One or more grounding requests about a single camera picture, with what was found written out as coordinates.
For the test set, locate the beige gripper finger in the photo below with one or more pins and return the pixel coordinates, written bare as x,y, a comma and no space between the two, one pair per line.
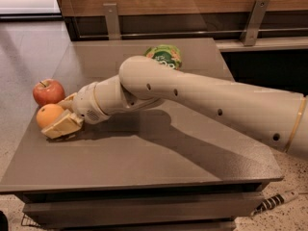
67,103
65,124

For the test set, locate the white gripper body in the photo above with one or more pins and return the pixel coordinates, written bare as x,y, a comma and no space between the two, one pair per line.
85,104

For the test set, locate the orange fruit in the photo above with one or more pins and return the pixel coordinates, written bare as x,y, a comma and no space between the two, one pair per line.
47,114

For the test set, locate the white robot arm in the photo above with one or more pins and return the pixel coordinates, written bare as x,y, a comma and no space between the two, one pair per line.
277,118

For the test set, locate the red apple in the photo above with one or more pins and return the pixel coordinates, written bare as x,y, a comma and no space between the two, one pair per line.
48,91

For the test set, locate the green snack bag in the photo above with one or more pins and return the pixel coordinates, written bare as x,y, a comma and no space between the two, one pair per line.
165,54

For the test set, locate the grey cabinet drawer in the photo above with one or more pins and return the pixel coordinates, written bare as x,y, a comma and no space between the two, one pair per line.
143,210

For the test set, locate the left metal bracket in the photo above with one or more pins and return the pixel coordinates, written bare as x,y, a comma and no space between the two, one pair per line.
112,21

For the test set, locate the metal bracket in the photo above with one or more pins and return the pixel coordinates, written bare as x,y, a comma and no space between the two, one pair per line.
251,30
112,21

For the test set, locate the right metal bracket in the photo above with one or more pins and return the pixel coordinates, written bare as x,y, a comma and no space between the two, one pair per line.
251,30

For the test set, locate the horizontal metal rail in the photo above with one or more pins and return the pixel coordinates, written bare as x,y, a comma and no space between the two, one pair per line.
229,34

